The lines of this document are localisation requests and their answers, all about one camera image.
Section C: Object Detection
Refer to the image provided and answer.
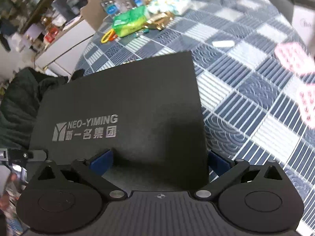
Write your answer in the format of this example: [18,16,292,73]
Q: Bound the black box lid with logo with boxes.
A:
[29,52,209,190]

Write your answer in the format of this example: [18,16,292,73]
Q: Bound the person's left hand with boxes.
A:
[1,173,18,211]

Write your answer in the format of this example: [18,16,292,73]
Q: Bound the pink sticky note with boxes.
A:
[297,84,315,128]
[274,42,314,76]

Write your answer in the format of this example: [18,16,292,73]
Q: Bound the black jacket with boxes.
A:
[0,66,85,150]

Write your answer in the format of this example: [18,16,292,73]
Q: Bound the patterned blue tablecloth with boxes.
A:
[76,0,314,235]

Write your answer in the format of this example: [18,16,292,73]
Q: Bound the gold snack packet on table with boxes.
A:
[144,12,175,30]

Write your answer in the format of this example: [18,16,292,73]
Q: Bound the small water bottle blue label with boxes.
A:
[99,0,119,19]

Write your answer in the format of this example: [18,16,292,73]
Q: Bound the upper pink sticky note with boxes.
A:
[274,42,314,76]

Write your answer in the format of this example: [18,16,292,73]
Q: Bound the yellow orange scissors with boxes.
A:
[100,29,118,44]

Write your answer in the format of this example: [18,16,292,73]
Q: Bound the lower pink sticky note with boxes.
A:
[297,84,315,128]

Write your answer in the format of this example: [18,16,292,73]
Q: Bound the light blue tissue pack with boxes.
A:
[147,0,192,16]

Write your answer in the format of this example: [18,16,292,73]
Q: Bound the white Midea freezer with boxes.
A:
[269,0,314,55]

